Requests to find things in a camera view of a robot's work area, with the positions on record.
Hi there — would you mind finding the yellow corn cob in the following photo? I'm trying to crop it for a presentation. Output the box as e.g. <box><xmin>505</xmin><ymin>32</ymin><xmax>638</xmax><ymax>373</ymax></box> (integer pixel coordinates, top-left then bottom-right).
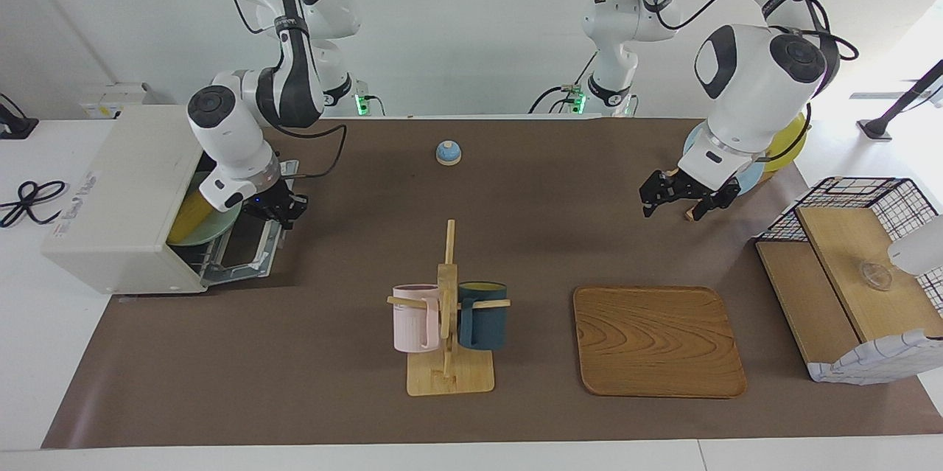
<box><xmin>168</xmin><ymin>187</ymin><xmax>214</xmax><ymax>243</ymax></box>

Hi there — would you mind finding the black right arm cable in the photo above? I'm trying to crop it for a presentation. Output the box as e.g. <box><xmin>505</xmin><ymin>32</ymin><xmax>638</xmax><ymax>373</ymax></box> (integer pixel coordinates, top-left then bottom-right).
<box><xmin>232</xmin><ymin>0</ymin><xmax>347</xmax><ymax>181</ymax></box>

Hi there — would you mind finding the dark blue mug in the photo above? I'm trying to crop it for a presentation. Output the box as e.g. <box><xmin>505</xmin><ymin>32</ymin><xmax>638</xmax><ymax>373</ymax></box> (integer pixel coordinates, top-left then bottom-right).
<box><xmin>457</xmin><ymin>281</ymin><xmax>508</xmax><ymax>351</ymax></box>

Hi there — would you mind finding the wooden two-tier shelf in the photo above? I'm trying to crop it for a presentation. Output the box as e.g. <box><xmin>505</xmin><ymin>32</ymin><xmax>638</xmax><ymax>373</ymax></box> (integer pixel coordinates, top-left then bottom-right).
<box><xmin>757</xmin><ymin>206</ymin><xmax>943</xmax><ymax>383</ymax></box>

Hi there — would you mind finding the small clear glass cup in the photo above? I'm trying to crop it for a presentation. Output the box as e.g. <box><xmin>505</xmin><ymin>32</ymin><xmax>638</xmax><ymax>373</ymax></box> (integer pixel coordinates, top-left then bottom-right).
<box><xmin>858</xmin><ymin>261</ymin><xmax>894</xmax><ymax>292</ymax></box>

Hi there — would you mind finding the black device with cable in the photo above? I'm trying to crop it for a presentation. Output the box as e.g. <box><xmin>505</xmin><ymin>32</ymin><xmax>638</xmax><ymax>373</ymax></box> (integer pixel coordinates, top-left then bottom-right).
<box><xmin>0</xmin><ymin>93</ymin><xmax>39</xmax><ymax>140</ymax></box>

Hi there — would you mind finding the white rounded object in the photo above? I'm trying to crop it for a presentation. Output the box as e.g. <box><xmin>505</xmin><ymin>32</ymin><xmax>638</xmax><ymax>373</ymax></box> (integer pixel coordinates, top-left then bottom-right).
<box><xmin>888</xmin><ymin>214</ymin><xmax>943</xmax><ymax>276</ymax></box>

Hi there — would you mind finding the glass oven door with handle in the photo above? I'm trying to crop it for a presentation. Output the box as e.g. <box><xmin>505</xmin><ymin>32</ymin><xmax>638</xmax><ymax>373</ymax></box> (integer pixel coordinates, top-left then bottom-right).
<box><xmin>200</xmin><ymin>160</ymin><xmax>299</xmax><ymax>287</ymax></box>

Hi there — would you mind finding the light blue plate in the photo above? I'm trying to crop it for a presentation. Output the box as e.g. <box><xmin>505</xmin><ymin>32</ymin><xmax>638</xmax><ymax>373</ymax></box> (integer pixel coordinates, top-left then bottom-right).
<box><xmin>683</xmin><ymin>121</ymin><xmax>767</xmax><ymax>196</ymax></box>

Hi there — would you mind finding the wooden mug tree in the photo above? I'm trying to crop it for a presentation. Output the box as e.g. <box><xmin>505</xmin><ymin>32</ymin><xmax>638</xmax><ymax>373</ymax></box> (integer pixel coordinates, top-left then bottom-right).
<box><xmin>388</xmin><ymin>219</ymin><xmax>511</xmax><ymax>397</ymax></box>

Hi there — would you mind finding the yellow plate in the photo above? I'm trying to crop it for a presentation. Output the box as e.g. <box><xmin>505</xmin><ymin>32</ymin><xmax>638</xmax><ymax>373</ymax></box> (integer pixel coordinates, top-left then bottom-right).
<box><xmin>763</xmin><ymin>111</ymin><xmax>811</xmax><ymax>173</ymax></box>

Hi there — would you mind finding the pale green plate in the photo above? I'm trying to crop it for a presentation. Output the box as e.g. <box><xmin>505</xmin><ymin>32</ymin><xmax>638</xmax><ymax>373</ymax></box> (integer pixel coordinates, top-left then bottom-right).
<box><xmin>166</xmin><ymin>172</ymin><xmax>244</xmax><ymax>247</ymax></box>

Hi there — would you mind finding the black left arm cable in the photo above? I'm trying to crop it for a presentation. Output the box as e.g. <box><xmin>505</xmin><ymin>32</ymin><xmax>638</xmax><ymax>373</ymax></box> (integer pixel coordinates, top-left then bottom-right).
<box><xmin>625</xmin><ymin>0</ymin><xmax>859</xmax><ymax>162</ymax></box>

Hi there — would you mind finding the wooden serving tray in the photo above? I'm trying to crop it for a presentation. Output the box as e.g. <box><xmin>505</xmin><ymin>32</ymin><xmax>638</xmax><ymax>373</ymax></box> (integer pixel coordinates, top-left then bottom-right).
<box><xmin>573</xmin><ymin>286</ymin><xmax>747</xmax><ymax>399</ymax></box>

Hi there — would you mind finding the brown table mat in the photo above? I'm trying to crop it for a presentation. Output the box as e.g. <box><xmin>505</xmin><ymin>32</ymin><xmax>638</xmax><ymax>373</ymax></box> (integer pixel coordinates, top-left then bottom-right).
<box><xmin>42</xmin><ymin>117</ymin><xmax>943</xmax><ymax>450</ymax></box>

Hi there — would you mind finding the black oven wire rack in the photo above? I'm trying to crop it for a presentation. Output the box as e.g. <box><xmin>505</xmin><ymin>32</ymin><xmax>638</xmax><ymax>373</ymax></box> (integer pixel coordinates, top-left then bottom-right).
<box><xmin>175</xmin><ymin>231</ymin><xmax>225</xmax><ymax>274</ymax></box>

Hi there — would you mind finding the loose black cable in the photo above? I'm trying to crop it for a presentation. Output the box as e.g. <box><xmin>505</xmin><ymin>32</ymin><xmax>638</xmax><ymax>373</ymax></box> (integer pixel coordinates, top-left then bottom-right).
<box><xmin>0</xmin><ymin>180</ymin><xmax>69</xmax><ymax>228</ymax></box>

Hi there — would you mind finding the wire basket with cloth liner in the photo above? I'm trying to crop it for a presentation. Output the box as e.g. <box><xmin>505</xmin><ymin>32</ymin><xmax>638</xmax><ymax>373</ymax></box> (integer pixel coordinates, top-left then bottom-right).
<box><xmin>757</xmin><ymin>176</ymin><xmax>943</xmax><ymax>385</ymax></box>

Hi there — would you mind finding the black angled stand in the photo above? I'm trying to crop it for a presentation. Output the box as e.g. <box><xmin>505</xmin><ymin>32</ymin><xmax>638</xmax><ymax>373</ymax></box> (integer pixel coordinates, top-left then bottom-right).
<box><xmin>857</xmin><ymin>58</ymin><xmax>943</xmax><ymax>142</ymax></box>

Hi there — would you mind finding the pink mug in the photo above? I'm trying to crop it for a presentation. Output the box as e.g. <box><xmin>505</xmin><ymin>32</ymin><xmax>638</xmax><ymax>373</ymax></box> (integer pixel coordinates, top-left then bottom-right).
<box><xmin>392</xmin><ymin>284</ymin><xmax>441</xmax><ymax>353</ymax></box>

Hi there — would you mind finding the cream toaster oven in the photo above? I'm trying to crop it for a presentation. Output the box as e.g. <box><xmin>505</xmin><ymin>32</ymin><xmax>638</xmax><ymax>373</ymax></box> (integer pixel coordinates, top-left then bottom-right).
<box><xmin>41</xmin><ymin>104</ymin><xmax>299</xmax><ymax>295</ymax></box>

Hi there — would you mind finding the black arm base cable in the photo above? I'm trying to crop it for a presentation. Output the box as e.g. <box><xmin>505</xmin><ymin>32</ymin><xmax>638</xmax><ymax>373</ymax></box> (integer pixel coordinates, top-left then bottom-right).
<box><xmin>529</xmin><ymin>51</ymin><xmax>597</xmax><ymax>116</ymax></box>

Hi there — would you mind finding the white box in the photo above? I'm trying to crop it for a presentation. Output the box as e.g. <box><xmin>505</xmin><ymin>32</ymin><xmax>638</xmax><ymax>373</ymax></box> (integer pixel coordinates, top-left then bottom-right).
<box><xmin>77</xmin><ymin>83</ymin><xmax>155</xmax><ymax>120</ymax></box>

